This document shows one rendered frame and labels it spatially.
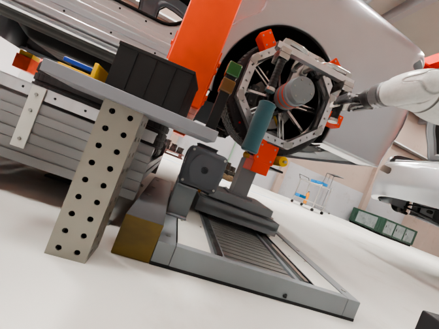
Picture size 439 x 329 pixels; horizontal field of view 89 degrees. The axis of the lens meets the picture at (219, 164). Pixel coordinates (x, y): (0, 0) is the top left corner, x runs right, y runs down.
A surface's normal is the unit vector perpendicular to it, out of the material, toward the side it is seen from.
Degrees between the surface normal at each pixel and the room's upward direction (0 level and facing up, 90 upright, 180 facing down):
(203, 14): 90
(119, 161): 90
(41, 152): 90
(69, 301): 0
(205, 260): 90
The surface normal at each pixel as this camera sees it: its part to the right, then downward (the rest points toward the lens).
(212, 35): 0.18, 0.08
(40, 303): 0.37, -0.93
